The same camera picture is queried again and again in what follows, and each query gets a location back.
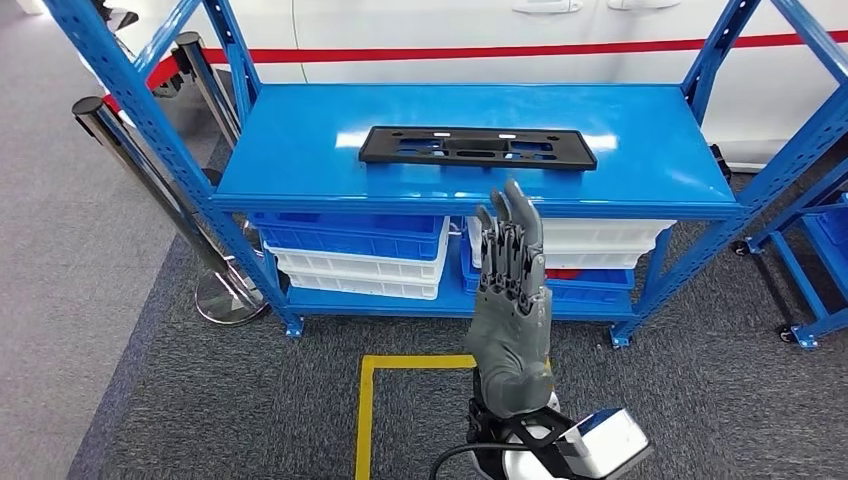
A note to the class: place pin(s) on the black plastic plate bracket part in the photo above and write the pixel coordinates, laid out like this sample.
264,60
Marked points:
378,156

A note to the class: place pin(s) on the white car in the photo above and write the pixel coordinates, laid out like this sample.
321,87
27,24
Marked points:
397,20

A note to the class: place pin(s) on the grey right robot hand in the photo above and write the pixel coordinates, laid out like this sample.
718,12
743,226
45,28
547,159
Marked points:
513,344

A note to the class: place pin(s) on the red item in crate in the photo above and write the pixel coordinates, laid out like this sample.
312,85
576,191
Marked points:
573,273

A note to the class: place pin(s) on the blue wheeled metal rack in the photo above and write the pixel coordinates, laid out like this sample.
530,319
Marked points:
795,291

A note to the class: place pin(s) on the chrome stanchion post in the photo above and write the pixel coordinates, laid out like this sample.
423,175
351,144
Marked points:
205,86
89,109

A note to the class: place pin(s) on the short red barrier belt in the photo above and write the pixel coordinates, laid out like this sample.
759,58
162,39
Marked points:
159,73

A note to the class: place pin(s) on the long red barrier belt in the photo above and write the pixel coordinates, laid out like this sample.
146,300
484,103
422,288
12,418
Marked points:
464,51

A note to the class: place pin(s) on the white plastic crate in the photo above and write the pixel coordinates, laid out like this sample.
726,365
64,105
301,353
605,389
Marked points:
596,232
358,267
364,286
596,260

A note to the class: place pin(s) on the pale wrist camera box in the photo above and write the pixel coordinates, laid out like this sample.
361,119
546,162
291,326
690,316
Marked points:
609,444

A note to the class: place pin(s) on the blue metal shelf rack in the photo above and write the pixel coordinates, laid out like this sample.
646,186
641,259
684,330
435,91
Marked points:
298,146

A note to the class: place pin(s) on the blue plastic crate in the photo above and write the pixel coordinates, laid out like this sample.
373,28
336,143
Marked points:
583,291
344,242
831,238

